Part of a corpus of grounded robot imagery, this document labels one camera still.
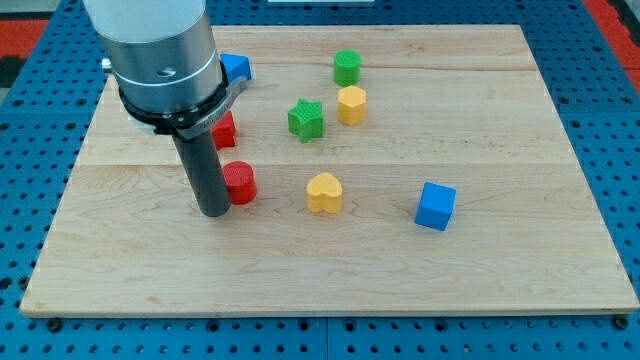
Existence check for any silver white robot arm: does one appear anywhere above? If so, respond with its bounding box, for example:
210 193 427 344
83 0 250 140

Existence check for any blue cube block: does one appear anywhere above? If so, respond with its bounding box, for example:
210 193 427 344
414 182 457 231

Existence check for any blue triangle block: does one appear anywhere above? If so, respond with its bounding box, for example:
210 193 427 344
220 54 252 82

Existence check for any yellow heart block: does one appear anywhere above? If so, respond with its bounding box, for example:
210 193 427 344
306 172 343 214

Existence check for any light wooden board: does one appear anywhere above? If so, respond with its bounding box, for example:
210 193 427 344
21 25 639 318

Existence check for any green star block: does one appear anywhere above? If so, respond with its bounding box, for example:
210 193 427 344
287 98 324 143

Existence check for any red cylinder block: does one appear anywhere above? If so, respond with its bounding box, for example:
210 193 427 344
223 161 257 205

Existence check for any yellow hexagon block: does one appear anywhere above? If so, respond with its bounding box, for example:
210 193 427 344
337 86 367 126

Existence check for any red star block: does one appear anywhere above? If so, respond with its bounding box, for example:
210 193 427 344
211 110 236 150

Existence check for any green cylinder block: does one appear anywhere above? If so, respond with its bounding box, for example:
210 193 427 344
333 49 361 87

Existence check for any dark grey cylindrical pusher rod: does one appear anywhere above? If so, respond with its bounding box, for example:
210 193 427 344
173 132 231 217

